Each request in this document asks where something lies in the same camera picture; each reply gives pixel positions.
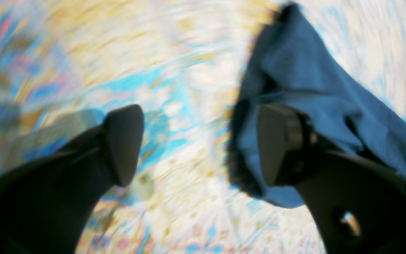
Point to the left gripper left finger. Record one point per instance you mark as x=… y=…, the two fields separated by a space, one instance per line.
x=45 y=204

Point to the patterned tile tablecloth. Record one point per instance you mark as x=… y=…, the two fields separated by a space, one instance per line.
x=65 y=64

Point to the dark navy t-shirt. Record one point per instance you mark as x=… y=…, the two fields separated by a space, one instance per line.
x=291 y=65

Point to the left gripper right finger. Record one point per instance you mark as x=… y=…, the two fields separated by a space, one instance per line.
x=359 y=206

